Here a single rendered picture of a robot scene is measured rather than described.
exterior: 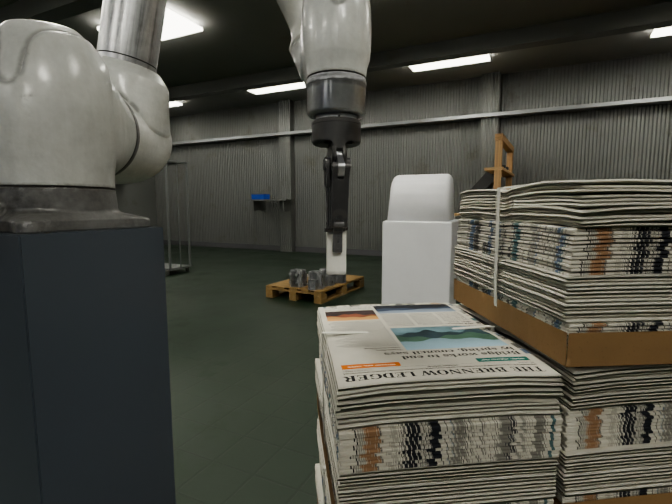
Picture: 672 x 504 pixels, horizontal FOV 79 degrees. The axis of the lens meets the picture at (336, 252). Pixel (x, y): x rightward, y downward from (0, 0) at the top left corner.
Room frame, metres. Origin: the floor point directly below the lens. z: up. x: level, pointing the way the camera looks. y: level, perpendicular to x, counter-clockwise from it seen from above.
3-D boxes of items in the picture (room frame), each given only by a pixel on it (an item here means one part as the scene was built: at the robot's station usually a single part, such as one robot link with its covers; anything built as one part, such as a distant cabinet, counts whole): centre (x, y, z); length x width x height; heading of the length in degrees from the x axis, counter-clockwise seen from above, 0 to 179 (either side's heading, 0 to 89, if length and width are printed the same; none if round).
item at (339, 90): (0.64, 0.00, 1.19); 0.09 x 0.09 x 0.06
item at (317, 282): (4.92, 0.22, 0.16); 1.13 x 0.79 x 0.33; 155
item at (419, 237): (3.68, -0.78, 0.66); 0.67 x 0.61 x 1.31; 156
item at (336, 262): (0.64, 0.00, 0.96); 0.03 x 0.01 x 0.07; 97
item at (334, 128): (0.64, 0.00, 1.12); 0.08 x 0.07 x 0.09; 7
